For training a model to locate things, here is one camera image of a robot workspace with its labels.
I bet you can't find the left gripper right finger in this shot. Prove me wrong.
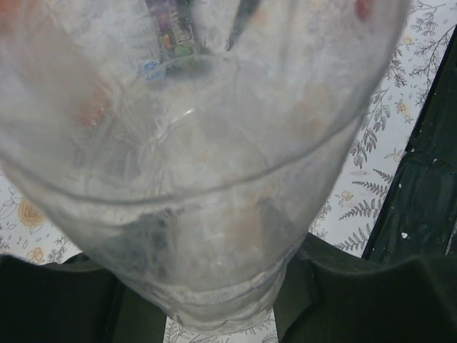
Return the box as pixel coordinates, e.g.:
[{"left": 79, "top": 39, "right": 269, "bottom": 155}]
[{"left": 273, "top": 234, "right": 456, "bottom": 342}]

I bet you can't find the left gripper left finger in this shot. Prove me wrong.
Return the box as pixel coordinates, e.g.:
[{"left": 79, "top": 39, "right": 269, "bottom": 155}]
[{"left": 1, "top": 254, "right": 166, "bottom": 342}]

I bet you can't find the clear bottle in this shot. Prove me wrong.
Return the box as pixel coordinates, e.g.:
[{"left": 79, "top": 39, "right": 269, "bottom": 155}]
[{"left": 1, "top": 1, "right": 410, "bottom": 334}]

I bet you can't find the floral table mat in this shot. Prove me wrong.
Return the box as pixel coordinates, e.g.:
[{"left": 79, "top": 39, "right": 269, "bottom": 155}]
[{"left": 1, "top": 1, "right": 456, "bottom": 342}]

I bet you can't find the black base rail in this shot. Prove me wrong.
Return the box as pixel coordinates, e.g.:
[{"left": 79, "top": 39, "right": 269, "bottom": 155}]
[{"left": 362, "top": 36, "right": 456, "bottom": 264}]

